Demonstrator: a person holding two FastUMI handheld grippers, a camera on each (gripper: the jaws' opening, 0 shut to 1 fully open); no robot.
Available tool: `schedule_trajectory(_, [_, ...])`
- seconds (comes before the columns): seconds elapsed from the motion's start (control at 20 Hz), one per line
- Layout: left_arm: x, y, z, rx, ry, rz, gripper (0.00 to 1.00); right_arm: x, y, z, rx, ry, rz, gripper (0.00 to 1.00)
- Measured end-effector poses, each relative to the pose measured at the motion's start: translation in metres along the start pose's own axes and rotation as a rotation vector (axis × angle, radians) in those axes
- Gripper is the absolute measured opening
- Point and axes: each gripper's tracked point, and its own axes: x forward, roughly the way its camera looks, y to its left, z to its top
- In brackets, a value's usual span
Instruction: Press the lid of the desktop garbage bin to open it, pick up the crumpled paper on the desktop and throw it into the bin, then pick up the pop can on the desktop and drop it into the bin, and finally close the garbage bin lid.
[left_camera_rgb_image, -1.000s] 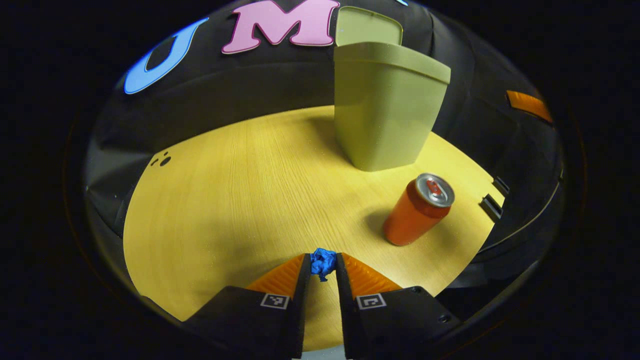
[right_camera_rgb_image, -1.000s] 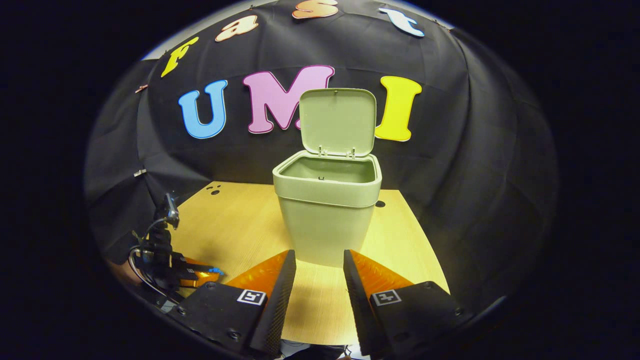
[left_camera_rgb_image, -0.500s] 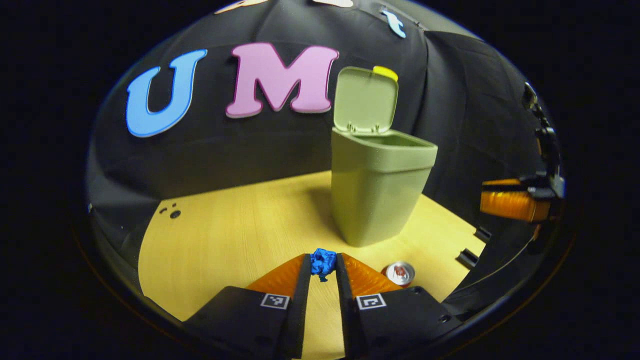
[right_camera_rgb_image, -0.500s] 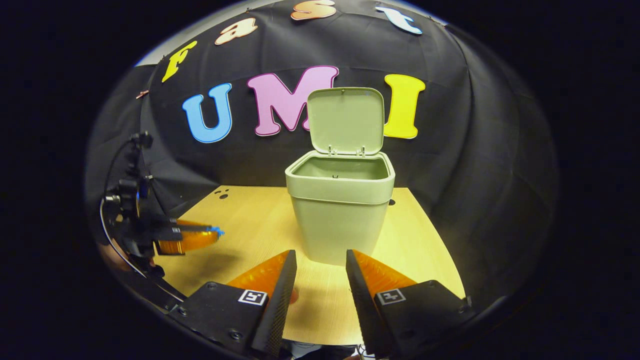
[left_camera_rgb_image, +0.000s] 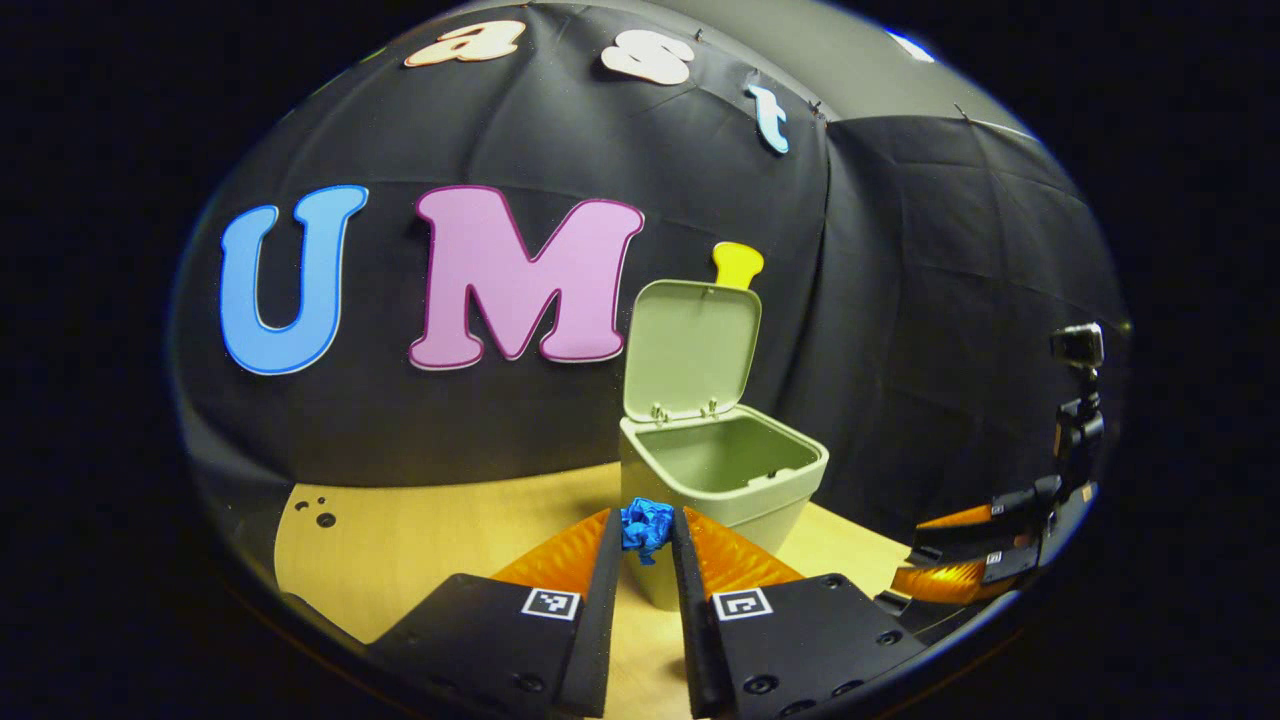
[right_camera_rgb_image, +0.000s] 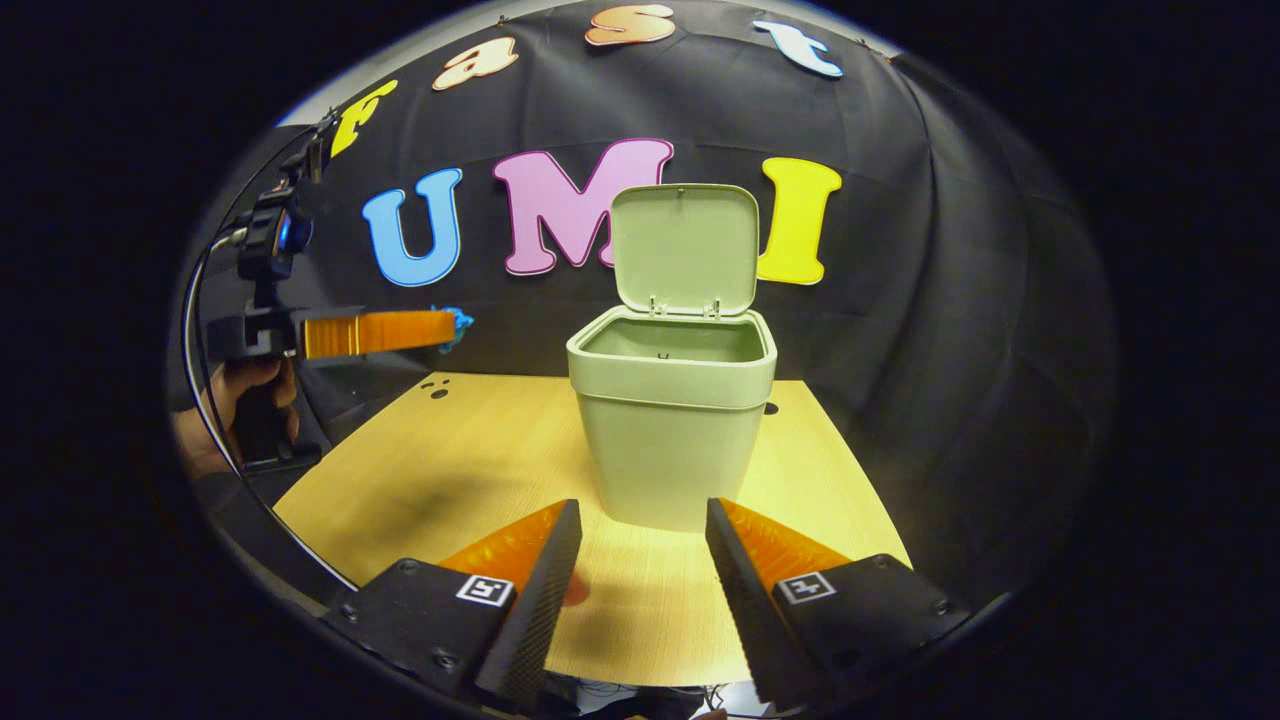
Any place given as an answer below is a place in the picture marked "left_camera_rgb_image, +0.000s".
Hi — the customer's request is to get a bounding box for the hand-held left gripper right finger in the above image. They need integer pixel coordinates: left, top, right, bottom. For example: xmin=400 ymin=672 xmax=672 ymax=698
xmin=672 ymin=506 xmax=926 ymax=720

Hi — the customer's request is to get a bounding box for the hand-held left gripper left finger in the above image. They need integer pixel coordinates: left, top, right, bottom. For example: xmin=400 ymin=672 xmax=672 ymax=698
xmin=365 ymin=507 xmax=623 ymax=720

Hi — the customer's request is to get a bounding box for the blue paper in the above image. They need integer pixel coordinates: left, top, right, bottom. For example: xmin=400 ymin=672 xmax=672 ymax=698
xmin=620 ymin=497 xmax=676 ymax=566

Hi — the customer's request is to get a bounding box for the pale green desktop garbage bin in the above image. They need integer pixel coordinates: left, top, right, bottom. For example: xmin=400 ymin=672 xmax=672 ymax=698
xmin=618 ymin=279 xmax=831 ymax=613

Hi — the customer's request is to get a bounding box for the wooden desktop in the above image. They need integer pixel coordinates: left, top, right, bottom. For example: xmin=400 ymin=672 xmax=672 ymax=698
xmin=273 ymin=460 xmax=916 ymax=720

